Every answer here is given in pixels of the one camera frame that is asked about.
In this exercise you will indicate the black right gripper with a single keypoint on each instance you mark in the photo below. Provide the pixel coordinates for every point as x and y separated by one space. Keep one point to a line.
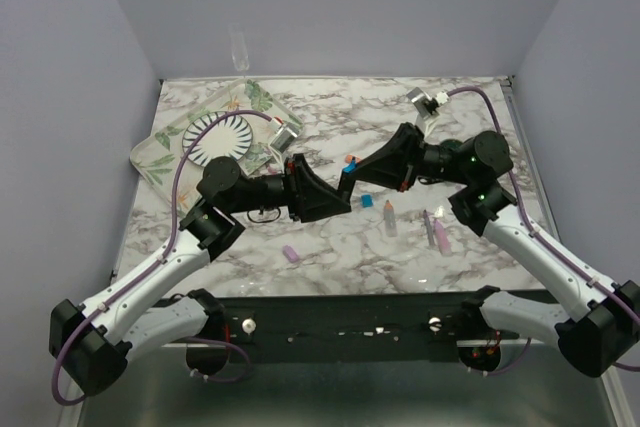
397 163

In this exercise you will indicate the blue pen cap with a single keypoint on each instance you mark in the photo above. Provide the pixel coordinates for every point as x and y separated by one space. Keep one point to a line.
366 200

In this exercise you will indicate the orange pen cap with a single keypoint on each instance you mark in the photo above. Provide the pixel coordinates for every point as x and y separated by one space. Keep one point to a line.
351 157

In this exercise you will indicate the blue striped white plate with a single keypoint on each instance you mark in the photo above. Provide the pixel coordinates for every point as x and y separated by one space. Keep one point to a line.
232 137

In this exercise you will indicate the purple pen cap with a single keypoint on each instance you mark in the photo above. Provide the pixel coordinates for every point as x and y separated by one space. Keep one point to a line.
290 254

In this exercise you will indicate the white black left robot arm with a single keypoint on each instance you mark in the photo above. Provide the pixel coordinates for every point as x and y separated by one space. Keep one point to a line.
94 341

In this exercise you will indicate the grey pen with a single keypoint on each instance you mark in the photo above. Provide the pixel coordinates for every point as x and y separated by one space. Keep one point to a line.
429 229

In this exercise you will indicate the orange tipped clear marker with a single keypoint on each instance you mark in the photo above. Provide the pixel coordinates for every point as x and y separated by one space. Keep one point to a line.
389 219

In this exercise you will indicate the blue black highlighter pen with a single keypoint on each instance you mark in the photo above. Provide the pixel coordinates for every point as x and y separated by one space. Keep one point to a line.
350 167

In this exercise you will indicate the floral rectangular tray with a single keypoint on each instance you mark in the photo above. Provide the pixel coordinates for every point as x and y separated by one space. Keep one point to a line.
157 157

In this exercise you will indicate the pink highlighter pen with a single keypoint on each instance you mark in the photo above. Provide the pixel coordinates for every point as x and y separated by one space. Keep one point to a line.
441 237

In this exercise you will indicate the clear champagne glass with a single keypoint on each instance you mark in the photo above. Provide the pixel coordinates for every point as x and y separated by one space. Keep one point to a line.
239 50

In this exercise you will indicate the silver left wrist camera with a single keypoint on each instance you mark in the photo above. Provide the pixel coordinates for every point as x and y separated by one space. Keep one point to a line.
284 135

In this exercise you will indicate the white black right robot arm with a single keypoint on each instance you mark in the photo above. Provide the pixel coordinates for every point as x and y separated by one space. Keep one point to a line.
593 321

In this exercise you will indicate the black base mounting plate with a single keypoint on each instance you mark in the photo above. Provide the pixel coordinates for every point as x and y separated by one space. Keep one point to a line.
438 327

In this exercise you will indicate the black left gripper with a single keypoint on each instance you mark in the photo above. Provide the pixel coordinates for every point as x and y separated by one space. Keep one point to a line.
308 197

